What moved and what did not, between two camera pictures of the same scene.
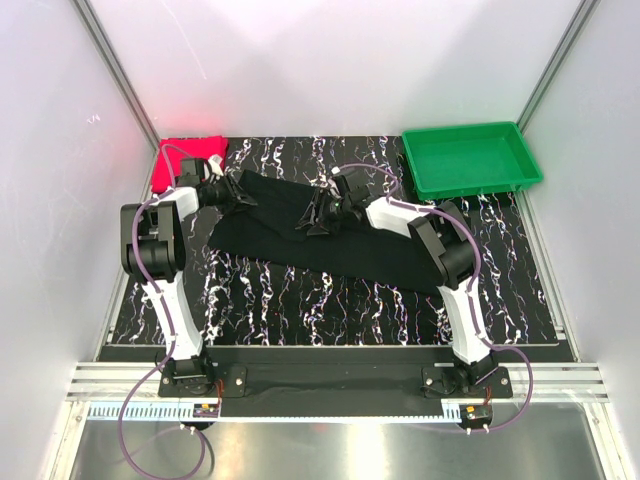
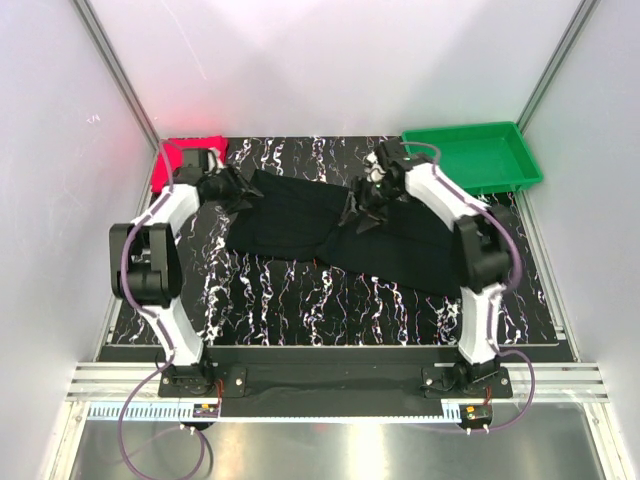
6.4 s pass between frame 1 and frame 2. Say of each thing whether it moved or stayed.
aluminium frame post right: stayed
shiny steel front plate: stayed
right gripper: moved
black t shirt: moved
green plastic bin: stayed
